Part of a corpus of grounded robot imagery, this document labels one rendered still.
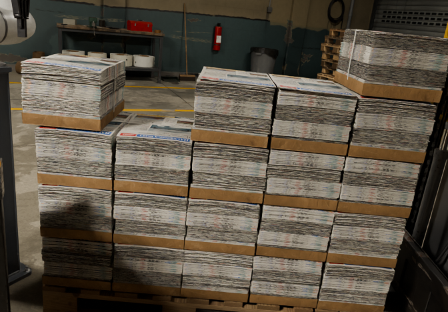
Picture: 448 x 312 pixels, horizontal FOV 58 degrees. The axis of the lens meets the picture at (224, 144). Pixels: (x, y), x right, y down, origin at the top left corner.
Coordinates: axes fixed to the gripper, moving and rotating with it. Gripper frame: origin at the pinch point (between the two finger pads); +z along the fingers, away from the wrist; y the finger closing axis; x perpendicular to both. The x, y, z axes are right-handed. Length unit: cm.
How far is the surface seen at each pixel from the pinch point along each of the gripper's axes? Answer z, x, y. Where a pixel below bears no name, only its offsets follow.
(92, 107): 24.4, -32.6, -17.2
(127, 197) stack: 58, -47, -19
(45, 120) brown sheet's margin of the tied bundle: 30.7, -15.7, -18.3
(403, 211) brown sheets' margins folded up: 53, -154, -19
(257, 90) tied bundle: 12, -92, -18
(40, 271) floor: 116, 1, 10
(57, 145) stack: 39.6, -20.1, -18.7
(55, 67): 10.9, -19.7, -18.1
